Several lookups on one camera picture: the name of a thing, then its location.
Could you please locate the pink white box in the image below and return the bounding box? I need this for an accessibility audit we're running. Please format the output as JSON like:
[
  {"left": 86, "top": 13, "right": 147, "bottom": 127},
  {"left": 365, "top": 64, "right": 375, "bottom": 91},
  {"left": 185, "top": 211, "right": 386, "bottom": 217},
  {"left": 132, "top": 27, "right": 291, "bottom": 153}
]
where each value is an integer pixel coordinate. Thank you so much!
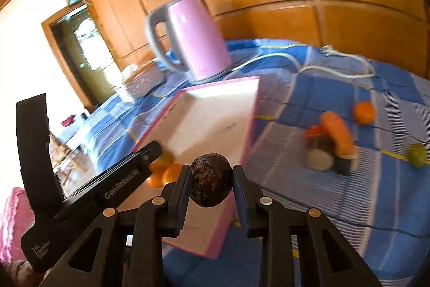
[{"left": 132, "top": 76, "right": 261, "bottom": 260}]

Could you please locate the red tomato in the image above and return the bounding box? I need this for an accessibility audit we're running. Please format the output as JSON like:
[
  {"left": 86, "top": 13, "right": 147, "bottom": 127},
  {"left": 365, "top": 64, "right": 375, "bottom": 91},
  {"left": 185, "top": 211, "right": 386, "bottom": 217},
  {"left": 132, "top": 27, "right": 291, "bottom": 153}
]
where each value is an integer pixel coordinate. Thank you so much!
[{"left": 305, "top": 125, "right": 328, "bottom": 140}]

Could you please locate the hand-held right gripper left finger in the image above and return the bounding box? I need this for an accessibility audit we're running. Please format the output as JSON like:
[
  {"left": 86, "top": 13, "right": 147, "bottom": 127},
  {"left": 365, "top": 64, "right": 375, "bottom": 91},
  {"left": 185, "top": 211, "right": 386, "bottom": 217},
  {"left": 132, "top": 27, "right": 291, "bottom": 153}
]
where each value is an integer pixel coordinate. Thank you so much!
[{"left": 38, "top": 165, "right": 192, "bottom": 287}]

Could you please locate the white power cable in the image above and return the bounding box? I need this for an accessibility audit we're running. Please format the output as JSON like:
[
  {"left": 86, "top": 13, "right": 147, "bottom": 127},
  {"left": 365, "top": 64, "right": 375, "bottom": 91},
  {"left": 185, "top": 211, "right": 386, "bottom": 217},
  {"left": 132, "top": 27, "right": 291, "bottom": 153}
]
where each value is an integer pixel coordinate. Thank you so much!
[{"left": 222, "top": 45, "right": 377, "bottom": 86}]

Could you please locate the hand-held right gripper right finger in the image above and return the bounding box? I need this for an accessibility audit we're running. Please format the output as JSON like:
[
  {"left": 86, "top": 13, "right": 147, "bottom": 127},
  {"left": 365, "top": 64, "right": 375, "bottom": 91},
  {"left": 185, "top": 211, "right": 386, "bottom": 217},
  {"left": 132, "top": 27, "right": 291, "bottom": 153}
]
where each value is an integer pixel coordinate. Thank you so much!
[{"left": 232, "top": 165, "right": 382, "bottom": 287}]

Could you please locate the silver patterned box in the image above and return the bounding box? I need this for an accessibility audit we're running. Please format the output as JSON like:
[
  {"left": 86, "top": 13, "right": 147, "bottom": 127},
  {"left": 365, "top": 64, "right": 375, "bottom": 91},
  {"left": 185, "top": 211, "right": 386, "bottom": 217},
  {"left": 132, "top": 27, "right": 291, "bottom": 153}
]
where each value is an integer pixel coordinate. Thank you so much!
[{"left": 121, "top": 63, "right": 167, "bottom": 99}]

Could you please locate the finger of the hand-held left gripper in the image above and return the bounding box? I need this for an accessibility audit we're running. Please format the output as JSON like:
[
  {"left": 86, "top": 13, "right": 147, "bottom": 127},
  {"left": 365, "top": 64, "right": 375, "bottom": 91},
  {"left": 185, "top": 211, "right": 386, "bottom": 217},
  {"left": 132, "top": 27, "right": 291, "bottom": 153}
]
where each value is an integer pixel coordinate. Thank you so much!
[{"left": 132, "top": 140, "right": 163, "bottom": 173}]

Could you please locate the yellow green fruit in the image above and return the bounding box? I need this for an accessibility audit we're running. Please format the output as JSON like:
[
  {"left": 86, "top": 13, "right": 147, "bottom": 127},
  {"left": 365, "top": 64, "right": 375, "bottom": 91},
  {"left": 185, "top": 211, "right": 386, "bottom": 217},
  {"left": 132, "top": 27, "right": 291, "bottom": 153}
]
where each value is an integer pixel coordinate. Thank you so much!
[{"left": 156, "top": 151, "right": 175, "bottom": 168}]

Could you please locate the blue plaid bed sheet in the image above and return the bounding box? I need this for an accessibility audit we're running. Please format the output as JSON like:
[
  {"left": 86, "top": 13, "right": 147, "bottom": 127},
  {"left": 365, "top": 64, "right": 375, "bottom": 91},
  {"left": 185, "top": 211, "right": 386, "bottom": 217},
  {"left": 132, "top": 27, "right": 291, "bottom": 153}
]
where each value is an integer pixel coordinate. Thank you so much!
[{"left": 50, "top": 38, "right": 430, "bottom": 287}]

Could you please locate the wooden framed glass door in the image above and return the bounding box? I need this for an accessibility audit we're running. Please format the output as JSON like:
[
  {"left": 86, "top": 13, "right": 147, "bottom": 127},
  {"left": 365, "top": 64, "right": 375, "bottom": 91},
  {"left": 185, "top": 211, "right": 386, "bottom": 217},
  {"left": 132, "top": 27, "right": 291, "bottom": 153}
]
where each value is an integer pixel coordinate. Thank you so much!
[{"left": 41, "top": 1, "right": 118, "bottom": 111}]

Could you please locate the pink electric kettle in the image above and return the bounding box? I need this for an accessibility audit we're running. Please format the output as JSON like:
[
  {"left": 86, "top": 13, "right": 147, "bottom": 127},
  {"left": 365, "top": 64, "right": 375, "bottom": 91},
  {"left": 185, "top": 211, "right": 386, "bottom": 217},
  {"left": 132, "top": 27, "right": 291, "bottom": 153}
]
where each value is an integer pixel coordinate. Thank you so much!
[{"left": 145, "top": 0, "right": 232, "bottom": 83}]

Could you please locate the wicker chair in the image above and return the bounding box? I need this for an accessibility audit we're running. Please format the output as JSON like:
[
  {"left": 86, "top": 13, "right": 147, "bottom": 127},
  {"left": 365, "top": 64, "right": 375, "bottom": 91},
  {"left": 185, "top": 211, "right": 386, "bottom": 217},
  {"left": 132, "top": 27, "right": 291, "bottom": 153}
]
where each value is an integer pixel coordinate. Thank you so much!
[{"left": 50, "top": 132, "right": 93, "bottom": 180}]

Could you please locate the green lime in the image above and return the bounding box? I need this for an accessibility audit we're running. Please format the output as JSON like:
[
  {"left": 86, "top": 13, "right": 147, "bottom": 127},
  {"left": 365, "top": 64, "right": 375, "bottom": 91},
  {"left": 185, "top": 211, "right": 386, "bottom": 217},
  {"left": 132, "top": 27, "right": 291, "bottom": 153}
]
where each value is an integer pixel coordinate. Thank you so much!
[{"left": 408, "top": 143, "right": 427, "bottom": 168}]

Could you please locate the pink cloth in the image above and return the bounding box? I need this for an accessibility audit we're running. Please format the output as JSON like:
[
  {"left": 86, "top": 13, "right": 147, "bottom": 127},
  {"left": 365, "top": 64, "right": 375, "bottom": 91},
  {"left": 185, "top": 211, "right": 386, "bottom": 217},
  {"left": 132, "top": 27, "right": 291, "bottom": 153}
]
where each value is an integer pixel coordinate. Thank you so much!
[{"left": 0, "top": 187, "right": 36, "bottom": 262}]

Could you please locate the orange carrot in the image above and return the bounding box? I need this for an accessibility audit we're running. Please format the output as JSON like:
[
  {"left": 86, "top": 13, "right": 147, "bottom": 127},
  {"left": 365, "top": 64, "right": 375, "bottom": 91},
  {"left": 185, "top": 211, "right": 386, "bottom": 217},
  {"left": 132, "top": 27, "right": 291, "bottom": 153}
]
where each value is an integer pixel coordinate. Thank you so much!
[{"left": 319, "top": 111, "right": 357, "bottom": 156}]

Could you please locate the dark brown avocado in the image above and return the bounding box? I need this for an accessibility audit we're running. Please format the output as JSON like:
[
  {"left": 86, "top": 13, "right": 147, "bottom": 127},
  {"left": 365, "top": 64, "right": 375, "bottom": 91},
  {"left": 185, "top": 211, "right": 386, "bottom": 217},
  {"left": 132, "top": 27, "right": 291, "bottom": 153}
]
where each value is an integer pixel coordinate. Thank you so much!
[{"left": 190, "top": 153, "right": 233, "bottom": 208}]

